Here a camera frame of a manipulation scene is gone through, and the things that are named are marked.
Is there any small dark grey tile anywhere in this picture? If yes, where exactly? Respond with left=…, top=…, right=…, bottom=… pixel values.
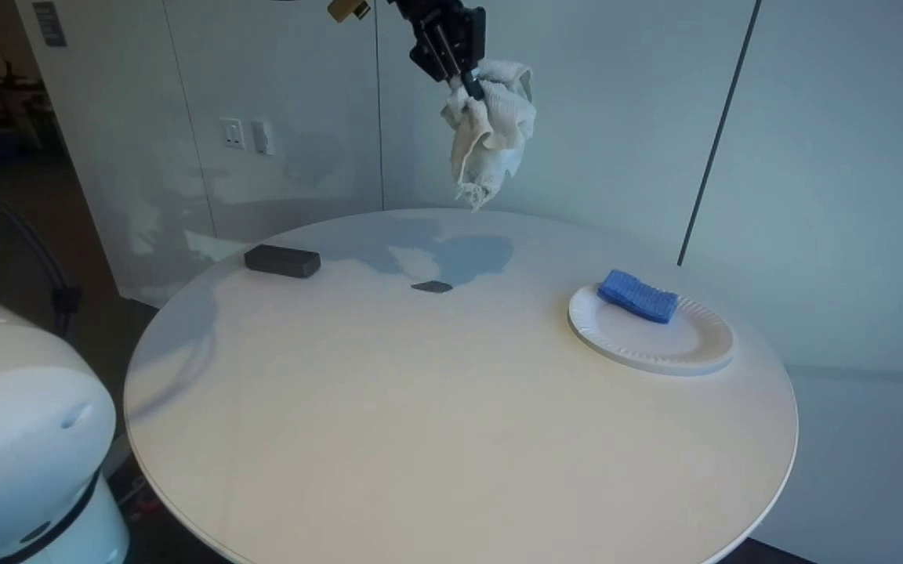
left=409, top=274, right=455, bottom=297

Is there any dark wall sign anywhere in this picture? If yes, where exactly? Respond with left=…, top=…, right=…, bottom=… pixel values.
left=32, top=0, right=71, bottom=50

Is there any white wall outlet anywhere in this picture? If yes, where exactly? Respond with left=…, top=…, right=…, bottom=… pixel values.
left=221, top=115, right=252, bottom=153
left=248, top=115, right=278, bottom=159

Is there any black rectangular box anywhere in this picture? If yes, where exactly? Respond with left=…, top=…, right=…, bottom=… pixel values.
left=242, top=241, right=324, bottom=281

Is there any brown wrist camera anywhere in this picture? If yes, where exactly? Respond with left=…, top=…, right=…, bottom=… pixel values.
left=325, top=0, right=373, bottom=26

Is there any beige towel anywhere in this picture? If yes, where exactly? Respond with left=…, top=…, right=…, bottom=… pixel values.
left=439, top=55, right=544, bottom=216

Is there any white round plate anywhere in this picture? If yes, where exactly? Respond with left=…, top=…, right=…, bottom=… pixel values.
left=565, top=279, right=739, bottom=378

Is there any blue sponge block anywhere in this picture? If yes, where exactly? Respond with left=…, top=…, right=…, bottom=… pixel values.
left=595, top=267, right=685, bottom=327

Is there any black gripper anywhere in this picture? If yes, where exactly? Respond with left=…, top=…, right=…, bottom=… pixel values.
left=391, top=0, right=493, bottom=103

